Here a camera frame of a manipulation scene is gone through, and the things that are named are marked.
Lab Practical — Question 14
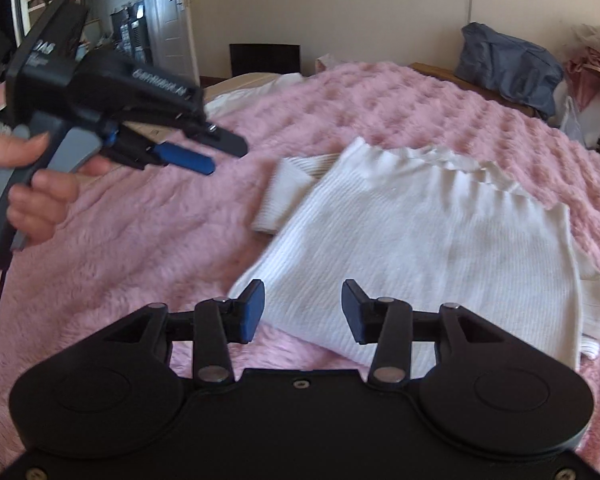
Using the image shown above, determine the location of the dusty pink cloth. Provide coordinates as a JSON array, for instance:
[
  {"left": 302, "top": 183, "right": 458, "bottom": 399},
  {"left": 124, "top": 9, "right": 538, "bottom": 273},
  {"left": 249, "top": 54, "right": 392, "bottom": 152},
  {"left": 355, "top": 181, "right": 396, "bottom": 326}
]
[{"left": 565, "top": 47, "right": 600, "bottom": 111}]

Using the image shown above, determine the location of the white door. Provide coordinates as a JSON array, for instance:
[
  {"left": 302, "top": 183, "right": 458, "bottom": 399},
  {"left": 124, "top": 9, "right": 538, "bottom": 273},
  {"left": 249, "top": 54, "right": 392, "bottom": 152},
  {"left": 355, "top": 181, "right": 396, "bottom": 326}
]
[{"left": 140, "top": 0, "right": 203, "bottom": 81}]

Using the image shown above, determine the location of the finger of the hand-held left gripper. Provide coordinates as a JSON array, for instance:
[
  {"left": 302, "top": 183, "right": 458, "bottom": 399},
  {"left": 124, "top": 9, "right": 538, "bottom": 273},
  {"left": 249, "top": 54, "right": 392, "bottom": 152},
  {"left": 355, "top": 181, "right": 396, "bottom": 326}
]
[
  {"left": 146, "top": 140, "right": 217, "bottom": 177},
  {"left": 180, "top": 120, "right": 249, "bottom": 159}
]

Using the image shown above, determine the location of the pink fluffy blanket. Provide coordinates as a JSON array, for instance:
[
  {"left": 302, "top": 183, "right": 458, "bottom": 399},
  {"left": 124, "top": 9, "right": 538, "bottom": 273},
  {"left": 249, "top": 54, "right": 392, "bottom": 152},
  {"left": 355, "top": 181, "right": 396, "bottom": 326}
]
[{"left": 0, "top": 60, "right": 600, "bottom": 466}]

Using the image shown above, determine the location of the small white plastic bag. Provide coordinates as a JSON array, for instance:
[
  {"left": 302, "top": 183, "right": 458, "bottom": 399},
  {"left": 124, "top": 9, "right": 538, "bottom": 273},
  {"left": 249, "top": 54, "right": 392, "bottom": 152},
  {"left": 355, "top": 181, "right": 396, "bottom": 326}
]
[{"left": 560, "top": 95, "right": 588, "bottom": 143}]

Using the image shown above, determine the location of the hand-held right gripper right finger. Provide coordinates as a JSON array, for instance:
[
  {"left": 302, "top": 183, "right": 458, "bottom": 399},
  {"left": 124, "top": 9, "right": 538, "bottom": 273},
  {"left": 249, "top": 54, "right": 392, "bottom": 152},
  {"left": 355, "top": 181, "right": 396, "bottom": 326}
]
[{"left": 341, "top": 279, "right": 511, "bottom": 387}]

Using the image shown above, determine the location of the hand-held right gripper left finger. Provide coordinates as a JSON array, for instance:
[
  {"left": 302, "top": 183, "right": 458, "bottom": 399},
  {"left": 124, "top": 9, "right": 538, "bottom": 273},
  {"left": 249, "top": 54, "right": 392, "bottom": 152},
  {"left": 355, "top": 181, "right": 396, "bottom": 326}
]
[{"left": 97, "top": 279, "right": 267, "bottom": 386}]

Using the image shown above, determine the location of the white knit sweater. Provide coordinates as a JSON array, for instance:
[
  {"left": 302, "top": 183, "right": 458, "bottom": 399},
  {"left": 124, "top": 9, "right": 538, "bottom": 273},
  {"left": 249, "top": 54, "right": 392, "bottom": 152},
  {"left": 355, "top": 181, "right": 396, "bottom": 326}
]
[{"left": 228, "top": 136, "right": 600, "bottom": 368}]

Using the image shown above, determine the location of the blue fabric bag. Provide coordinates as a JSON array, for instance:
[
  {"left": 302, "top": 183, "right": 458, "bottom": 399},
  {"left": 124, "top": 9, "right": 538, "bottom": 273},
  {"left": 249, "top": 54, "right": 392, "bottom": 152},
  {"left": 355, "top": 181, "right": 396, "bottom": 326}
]
[{"left": 454, "top": 22, "right": 566, "bottom": 118}]

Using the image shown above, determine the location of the beige bed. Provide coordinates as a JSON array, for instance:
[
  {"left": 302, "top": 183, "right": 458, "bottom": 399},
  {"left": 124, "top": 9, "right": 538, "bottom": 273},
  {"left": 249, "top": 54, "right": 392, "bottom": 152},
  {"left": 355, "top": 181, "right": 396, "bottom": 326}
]
[{"left": 202, "top": 72, "right": 286, "bottom": 103}]

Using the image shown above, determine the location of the black appliance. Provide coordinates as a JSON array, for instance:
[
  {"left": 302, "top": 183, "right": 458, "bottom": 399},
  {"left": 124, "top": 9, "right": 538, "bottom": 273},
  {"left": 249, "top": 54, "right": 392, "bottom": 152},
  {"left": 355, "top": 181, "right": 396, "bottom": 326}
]
[{"left": 111, "top": 4, "right": 146, "bottom": 66}]

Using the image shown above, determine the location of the person's left hand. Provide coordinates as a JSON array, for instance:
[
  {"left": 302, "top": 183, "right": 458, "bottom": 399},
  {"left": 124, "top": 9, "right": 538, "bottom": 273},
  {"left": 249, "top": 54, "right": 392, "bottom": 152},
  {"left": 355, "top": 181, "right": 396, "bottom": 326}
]
[{"left": 0, "top": 131, "right": 115, "bottom": 247}]

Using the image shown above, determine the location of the black flat panel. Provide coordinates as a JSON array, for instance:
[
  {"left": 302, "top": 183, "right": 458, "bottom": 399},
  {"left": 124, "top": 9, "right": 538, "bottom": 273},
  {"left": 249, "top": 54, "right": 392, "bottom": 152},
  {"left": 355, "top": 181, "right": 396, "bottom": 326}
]
[{"left": 229, "top": 43, "right": 301, "bottom": 78}]

